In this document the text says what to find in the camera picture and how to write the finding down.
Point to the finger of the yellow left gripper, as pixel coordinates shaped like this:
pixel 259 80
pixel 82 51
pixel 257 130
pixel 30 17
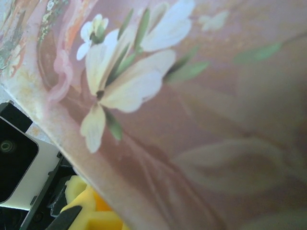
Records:
pixel 103 219
pixel 76 191

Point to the pink floral panel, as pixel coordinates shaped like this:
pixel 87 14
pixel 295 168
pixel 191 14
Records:
pixel 182 124

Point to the white and black camera box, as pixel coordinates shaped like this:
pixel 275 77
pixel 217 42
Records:
pixel 21 167

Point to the dark flat object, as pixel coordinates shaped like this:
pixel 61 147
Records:
pixel 64 219

